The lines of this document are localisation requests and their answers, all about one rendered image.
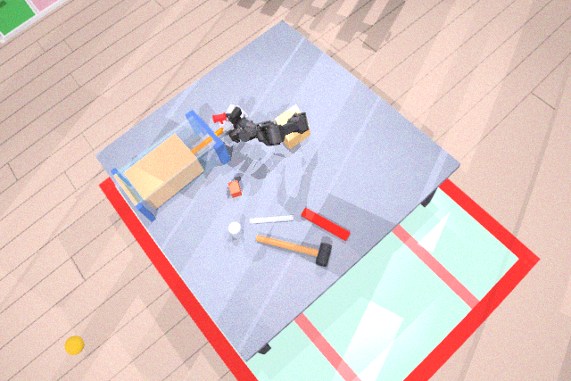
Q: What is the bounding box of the white flat bar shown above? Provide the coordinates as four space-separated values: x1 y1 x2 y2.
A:
250 215 294 224

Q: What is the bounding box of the mallet with wooden handle and black head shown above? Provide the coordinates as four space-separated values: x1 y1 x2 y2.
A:
256 236 332 267

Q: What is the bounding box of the white cylinder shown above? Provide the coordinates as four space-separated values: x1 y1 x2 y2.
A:
228 222 244 239

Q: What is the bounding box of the red flat bar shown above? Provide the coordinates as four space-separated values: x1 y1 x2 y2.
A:
301 208 351 241

